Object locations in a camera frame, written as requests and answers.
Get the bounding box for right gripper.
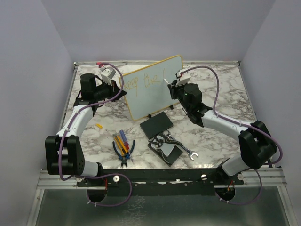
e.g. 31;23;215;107
169;79;191;112

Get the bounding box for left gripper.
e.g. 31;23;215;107
95;78;127;102

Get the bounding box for yellow framed whiteboard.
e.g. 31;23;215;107
123;55;183;121

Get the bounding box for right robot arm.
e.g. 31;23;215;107
167;80;277;184

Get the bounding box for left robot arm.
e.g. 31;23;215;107
45;68;126;186

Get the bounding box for black flat box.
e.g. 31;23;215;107
140;112;174;139

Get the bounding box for silver combination wrench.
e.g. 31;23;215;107
165;130;198;161

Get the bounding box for blue red screwdriver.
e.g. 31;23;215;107
119;130;133;162

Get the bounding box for yellow utility knife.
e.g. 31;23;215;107
113;134;127;157

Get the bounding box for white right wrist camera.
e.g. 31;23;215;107
175;70;191;87

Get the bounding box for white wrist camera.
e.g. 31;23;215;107
99;66;116;86
175;70;191;87

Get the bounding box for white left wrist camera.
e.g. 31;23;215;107
99;66;116;86

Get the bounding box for black grey wire stripper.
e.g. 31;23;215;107
149;135;176;157

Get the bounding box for blue handled pliers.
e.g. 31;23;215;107
112;140;136;167

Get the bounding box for black front mounting rail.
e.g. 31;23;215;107
77;162;245;197

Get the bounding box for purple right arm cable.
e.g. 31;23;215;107
180;65;283;205

